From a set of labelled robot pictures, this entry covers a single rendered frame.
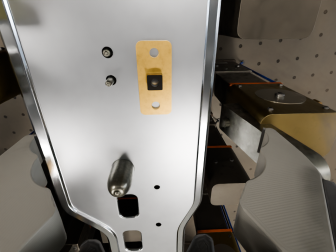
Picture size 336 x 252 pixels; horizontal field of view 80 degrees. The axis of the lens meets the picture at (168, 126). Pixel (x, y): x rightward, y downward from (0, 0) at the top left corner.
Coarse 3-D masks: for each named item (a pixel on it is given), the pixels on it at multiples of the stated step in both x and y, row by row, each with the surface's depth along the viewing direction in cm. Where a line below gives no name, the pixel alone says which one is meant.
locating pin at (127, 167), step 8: (120, 160) 28; (128, 160) 28; (112, 168) 27; (120, 168) 26; (128, 168) 27; (112, 176) 25; (120, 176) 25; (128, 176) 26; (112, 184) 24; (120, 184) 24; (128, 184) 25; (112, 192) 24; (120, 192) 25
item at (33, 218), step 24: (24, 144) 10; (0, 168) 8; (24, 168) 8; (0, 192) 7; (24, 192) 7; (48, 192) 7; (0, 216) 6; (24, 216) 6; (48, 216) 6; (0, 240) 6; (24, 240) 6; (48, 240) 6
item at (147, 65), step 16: (144, 48) 21; (160, 48) 21; (144, 64) 22; (160, 64) 22; (144, 80) 23; (160, 80) 22; (144, 96) 24; (160, 96) 24; (144, 112) 25; (160, 112) 25
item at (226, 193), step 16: (208, 144) 44; (224, 144) 44; (208, 160) 38; (224, 160) 38; (208, 176) 35; (224, 176) 34; (240, 176) 34; (208, 192) 35; (224, 192) 33; (240, 192) 33
